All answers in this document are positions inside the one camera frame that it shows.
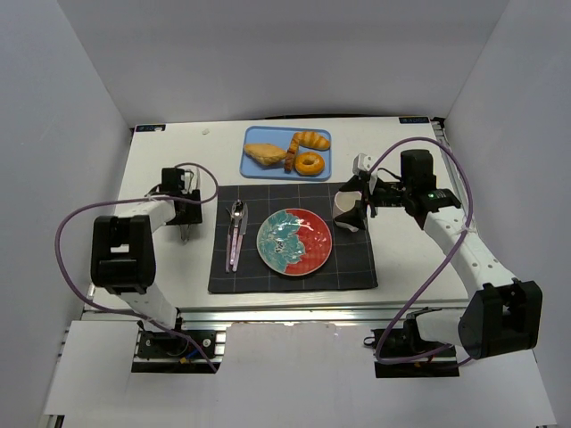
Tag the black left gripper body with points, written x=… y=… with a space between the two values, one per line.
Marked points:
x=186 y=215

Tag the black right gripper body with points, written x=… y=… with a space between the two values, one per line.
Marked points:
x=368 y=201

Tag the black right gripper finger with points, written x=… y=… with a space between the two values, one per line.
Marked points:
x=355 y=218
x=357 y=184

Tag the white ceramic mug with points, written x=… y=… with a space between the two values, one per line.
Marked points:
x=344 y=202

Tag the brown cake slice bread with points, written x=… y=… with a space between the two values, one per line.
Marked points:
x=291 y=153

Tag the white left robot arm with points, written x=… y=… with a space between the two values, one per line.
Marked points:
x=123 y=258

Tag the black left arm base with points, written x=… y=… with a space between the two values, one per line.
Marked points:
x=158 y=352

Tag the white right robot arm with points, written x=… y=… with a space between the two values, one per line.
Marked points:
x=503 y=314

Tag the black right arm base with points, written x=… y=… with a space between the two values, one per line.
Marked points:
x=405 y=342

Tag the striped crescent roll bread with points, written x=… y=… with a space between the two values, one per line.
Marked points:
x=312 y=139

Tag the pale triangular scone bread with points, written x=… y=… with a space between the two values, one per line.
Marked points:
x=265 y=154

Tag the dark grid placemat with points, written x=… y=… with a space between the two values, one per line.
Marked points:
x=350 y=266

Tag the orange glazed donut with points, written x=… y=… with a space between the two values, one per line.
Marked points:
x=309 y=164

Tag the red and teal plate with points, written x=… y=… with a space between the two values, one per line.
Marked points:
x=294 y=242

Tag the blue plastic tray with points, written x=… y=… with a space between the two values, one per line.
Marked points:
x=281 y=137

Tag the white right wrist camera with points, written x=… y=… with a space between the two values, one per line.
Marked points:
x=362 y=163

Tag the pink handled spoon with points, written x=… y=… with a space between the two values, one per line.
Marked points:
x=238 y=211

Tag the pink handled knife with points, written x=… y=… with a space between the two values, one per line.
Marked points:
x=239 y=240

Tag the aluminium frame rail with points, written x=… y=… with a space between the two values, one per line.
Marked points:
x=348 y=315

